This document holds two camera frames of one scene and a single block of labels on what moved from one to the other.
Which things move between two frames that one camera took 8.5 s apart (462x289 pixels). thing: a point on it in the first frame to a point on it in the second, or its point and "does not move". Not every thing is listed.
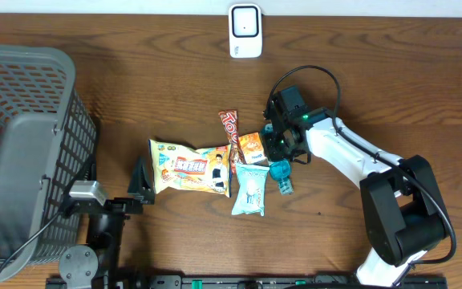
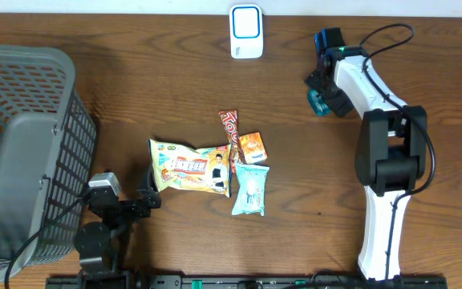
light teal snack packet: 251,189 does not move
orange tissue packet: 252,148 does not move
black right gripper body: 278,147 to 332,95
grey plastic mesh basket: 34,137 does not move
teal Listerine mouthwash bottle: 280,170 to 318,103
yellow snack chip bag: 204,169 does not move
